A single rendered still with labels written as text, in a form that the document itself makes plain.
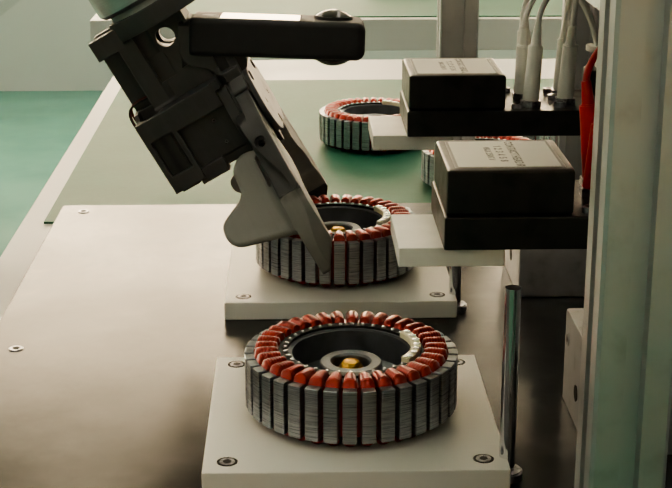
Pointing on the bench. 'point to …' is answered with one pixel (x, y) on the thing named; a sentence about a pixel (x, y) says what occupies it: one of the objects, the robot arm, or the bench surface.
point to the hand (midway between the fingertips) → (335, 234)
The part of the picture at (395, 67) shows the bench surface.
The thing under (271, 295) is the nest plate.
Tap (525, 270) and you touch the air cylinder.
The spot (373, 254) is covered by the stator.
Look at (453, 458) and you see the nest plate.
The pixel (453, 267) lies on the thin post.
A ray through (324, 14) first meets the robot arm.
